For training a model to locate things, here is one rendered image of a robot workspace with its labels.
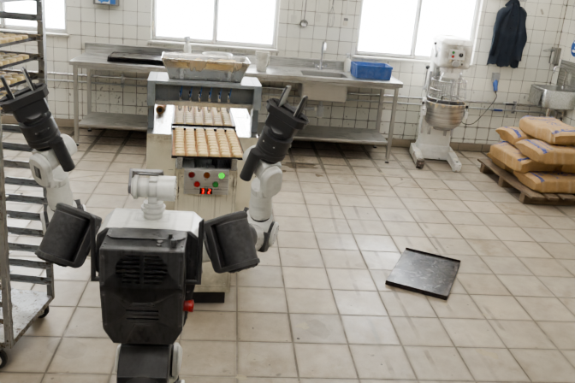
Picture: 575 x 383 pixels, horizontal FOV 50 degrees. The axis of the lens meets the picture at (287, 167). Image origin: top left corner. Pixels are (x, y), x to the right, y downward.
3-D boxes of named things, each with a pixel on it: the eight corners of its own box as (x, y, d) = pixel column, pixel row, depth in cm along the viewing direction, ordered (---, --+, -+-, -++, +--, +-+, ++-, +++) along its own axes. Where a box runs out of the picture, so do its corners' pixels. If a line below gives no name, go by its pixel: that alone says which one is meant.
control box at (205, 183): (183, 191, 337) (184, 167, 333) (227, 192, 341) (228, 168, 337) (183, 194, 334) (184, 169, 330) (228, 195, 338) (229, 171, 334)
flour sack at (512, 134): (509, 148, 625) (512, 132, 620) (493, 138, 665) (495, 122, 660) (577, 152, 632) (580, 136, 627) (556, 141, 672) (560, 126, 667)
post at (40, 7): (55, 297, 332) (44, -34, 281) (52, 300, 329) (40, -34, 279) (49, 297, 332) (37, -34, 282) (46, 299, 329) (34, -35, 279)
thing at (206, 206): (173, 252, 423) (176, 125, 396) (223, 253, 429) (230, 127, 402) (170, 305, 357) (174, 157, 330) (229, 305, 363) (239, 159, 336)
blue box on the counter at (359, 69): (355, 78, 660) (357, 65, 656) (349, 73, 688) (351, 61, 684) (391, 80, 666) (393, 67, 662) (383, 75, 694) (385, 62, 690)
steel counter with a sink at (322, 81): (70, 146, 638) (68, 25, 602) (85, 129, 705) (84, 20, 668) (392, 164, 673) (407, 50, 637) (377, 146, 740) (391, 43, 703)
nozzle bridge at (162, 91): (149, 120, 424) (150, 71, 414) (253, 125, 437) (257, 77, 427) (145, 132, 393) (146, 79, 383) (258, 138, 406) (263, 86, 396)
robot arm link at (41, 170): (50, 135, 171) (56, 167, 181) (26, 153, 166) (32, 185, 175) (68, 145, 170) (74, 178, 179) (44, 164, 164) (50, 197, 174)
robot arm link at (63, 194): (74, 167, 182) (80, 208, 196) (38, 173, 179) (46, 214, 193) (80, 194, 176) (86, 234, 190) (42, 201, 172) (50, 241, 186)
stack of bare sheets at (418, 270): (405, 250, 457) (406, 247, 457) (459, 263, 443) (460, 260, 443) (384, 284, 404) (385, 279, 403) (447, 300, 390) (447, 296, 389)
